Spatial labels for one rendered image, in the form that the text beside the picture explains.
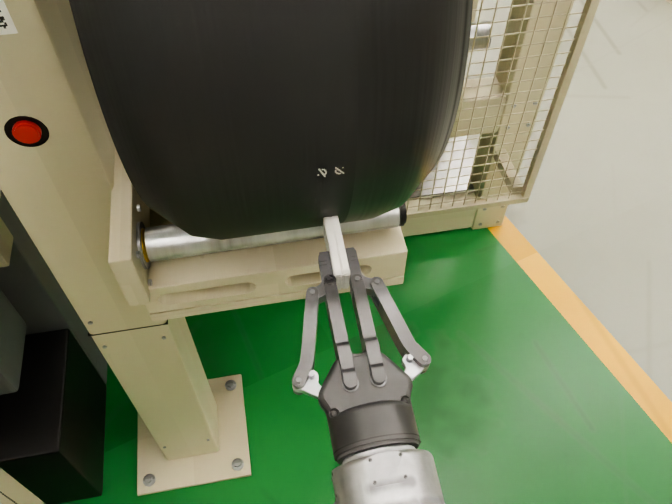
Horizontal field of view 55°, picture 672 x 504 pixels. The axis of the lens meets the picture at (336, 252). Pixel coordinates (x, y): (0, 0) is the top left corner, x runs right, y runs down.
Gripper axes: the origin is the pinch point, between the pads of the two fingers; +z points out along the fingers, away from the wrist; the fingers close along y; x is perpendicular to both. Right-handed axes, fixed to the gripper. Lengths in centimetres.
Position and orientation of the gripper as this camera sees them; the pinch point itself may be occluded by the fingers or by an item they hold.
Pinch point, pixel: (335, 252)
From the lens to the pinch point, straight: 64.0
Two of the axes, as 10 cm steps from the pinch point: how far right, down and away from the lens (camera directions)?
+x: -0.2, 4.9, 8.7
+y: -9.8, 1.5, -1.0
